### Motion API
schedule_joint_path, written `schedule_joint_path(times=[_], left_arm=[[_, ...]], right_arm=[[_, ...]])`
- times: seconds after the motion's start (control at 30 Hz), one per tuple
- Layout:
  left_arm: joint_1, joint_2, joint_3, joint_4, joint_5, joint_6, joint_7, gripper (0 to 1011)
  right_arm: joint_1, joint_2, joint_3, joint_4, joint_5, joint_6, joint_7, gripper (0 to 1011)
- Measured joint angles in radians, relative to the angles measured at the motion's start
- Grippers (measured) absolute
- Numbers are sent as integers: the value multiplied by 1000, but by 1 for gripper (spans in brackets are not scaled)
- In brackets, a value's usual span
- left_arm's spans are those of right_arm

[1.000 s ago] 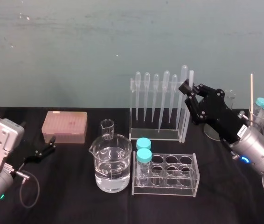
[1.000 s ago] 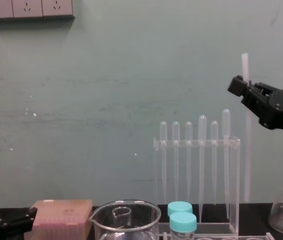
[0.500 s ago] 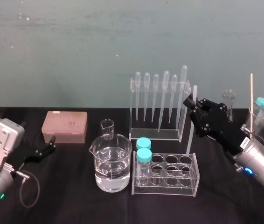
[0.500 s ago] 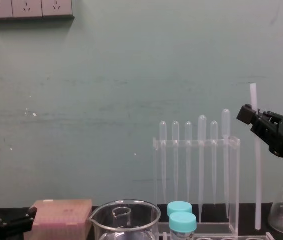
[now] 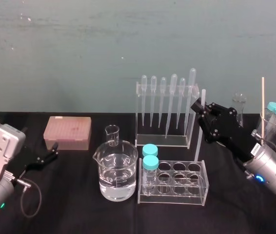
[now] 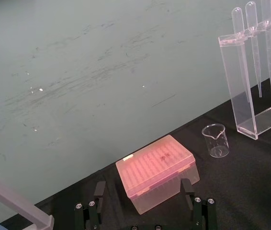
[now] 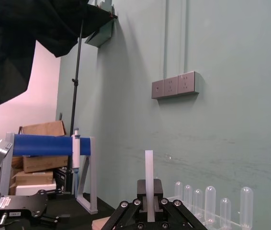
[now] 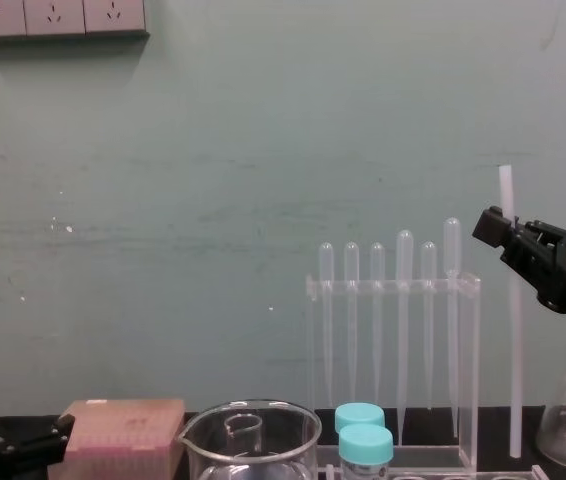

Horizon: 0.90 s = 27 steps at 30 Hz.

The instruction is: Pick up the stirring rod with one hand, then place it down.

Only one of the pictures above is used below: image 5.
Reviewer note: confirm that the clear glass stirring rod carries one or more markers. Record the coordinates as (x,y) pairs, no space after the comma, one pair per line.
(197,146)

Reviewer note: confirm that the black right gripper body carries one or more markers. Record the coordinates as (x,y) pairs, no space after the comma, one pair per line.
(235,136)

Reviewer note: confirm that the pink pipette tip box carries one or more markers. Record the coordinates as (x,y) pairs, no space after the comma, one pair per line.
(67,131)

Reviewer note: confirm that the clear acrylic tube rack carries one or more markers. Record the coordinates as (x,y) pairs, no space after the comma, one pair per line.
(177,192)

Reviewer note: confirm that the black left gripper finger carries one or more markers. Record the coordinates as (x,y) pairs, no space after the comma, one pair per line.
(45,160)
(54,148)

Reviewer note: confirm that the small empty glass beaker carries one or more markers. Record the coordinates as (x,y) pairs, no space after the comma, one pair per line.
(111,134)

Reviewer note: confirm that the teal capped sample tube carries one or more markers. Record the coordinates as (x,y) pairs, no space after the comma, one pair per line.
(150,149)
(150,163)
(274,108)

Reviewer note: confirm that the thin wooden stick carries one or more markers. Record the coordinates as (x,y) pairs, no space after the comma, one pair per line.
(263,102)

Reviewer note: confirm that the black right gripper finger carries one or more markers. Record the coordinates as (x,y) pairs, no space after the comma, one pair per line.
(222,109)
(205,126)

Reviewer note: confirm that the clear acrylic pipette rack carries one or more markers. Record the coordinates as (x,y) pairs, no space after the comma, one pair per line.
(162,141)

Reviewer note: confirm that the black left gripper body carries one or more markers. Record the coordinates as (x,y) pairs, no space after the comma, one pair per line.
(28,161)

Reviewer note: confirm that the large glass beaker with water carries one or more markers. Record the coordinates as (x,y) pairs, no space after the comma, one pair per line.
(116,175)

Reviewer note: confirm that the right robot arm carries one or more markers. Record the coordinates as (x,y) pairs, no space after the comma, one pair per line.
(269,168)

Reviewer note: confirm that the black table cloth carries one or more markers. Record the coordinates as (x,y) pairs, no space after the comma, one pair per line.
(79,214)

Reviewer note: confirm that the glass conical flask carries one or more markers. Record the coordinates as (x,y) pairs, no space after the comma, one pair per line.
(240,102)

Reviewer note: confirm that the glass beaker holding tubes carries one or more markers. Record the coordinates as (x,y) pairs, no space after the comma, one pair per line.
(273,129)

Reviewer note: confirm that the largest clear plastic transfer pipette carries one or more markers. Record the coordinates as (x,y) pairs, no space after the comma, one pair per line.
(191,80)

